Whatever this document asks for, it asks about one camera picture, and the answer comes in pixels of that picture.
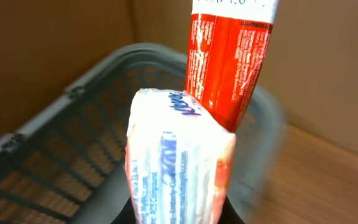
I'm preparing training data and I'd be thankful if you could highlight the red tube packet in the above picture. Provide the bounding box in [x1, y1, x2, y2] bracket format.
[185, 0, 279, 132]

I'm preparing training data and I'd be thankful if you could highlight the white red tissue packet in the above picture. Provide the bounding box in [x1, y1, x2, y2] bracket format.
[125, 88, 236, 224]

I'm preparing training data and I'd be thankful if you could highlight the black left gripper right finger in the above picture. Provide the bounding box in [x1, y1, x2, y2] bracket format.
[218, 196, 245, 224]

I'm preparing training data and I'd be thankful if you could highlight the grey plastic basket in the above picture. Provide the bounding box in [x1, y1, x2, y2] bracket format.
[0, 44, 283, 223]

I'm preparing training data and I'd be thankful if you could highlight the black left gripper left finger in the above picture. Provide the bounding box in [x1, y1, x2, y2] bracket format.
[111, 198, 137, 224]

